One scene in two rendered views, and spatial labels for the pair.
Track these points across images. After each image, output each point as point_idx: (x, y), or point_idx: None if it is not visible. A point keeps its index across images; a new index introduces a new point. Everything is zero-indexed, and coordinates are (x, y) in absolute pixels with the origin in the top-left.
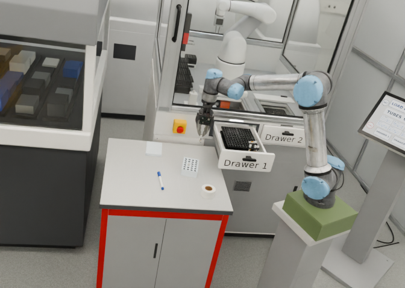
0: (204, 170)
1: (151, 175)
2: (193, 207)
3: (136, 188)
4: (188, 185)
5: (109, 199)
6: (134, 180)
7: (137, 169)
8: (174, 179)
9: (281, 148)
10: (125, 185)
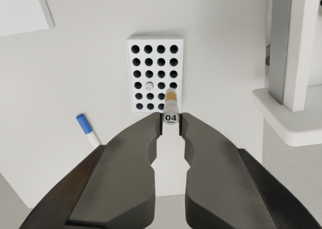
0: (202, 59)
1: (69, 124)
2: (178, 192)
3: (60, 168)
4: (163, 138)
5: (34, 199)
6: (44, 149)
7: (27, 108)
8: (124, 124)
9: None
10: (36, 165)
